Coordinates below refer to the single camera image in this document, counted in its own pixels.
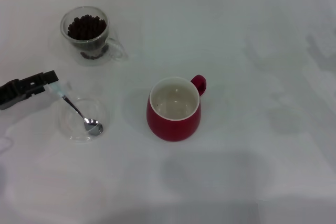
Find dark coffee beans pile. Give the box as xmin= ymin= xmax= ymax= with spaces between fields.
xmin=67 ymin=14 xmax=109 ymax=61

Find clear double-wall glass cup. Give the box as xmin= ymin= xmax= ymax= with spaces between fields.
xmin=60 ymin=6 xmax=129 ymax=67

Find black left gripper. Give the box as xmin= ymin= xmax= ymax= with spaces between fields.
xmin=0 ymin=70 xmax=59 ymax=111

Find clear glass saucer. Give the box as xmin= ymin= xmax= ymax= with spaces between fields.
xmin=58 ymin=96 xmax=111 ymax=143

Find blue-handled metal spoon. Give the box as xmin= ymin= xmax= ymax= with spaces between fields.
xmin=49 ymin=81 xmax=104 ymax=137

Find red ceramic mug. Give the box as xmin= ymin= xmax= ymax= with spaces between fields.
xmin=146 ymin=74 xmax=208 ymax=143

